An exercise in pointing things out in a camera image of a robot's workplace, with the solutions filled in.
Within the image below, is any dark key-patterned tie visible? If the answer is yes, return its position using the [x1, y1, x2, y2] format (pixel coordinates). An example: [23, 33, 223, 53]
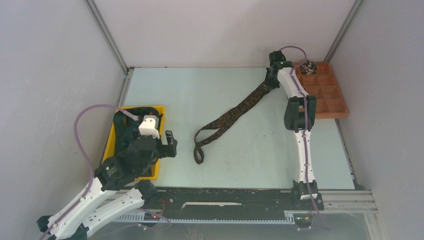
[193, 82, 274, 165]

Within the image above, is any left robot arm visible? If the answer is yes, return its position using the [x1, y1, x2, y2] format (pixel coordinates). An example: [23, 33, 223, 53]
[36, 130, 178, 240]

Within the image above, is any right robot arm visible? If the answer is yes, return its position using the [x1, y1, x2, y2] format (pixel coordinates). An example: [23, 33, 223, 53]
[265, 50, 319, 209]

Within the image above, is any dark green ties pile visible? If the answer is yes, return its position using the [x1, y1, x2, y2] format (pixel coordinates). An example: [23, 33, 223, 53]
[111, 105, 166, 155]

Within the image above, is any yellow plastic bin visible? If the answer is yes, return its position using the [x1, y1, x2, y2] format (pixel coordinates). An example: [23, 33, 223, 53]
[103, 106, 166, 180]

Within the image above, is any rolled patterned tie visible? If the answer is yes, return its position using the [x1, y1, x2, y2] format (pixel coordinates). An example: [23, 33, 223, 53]
[299, 60, 318, 75]

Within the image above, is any wooden compartment tray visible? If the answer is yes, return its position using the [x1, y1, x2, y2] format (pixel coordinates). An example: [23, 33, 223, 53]
[295, 62, 349, 119]

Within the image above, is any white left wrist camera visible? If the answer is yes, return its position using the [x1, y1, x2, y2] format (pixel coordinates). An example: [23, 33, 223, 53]
[138, 115, 160, 139]

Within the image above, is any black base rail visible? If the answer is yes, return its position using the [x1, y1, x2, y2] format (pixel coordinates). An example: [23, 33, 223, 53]
[127, 187, 325, 223]

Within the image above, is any aluminium frame rail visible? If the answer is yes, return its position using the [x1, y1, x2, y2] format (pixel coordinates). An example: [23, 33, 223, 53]
[76, 188, 379, 226]

